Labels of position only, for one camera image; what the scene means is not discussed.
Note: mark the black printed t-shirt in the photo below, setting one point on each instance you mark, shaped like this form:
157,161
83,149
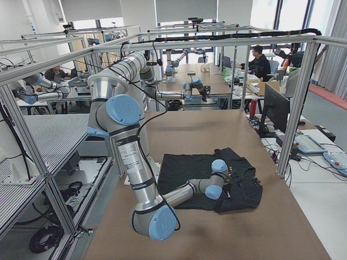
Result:
243,191

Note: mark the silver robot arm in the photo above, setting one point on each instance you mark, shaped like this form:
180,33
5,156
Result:
188,86
117,113

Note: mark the red water bottle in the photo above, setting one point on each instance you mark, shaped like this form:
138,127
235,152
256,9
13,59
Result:
253,106

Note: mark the black computer monitor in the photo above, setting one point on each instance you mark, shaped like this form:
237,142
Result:
277,109

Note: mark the seated person black jacket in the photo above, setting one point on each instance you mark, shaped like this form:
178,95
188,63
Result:
260,65

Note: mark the blue teach pendant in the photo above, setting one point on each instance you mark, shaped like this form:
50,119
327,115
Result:
308,145

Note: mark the aluminium cage frame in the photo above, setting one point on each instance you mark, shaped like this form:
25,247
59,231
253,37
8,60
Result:
17,199

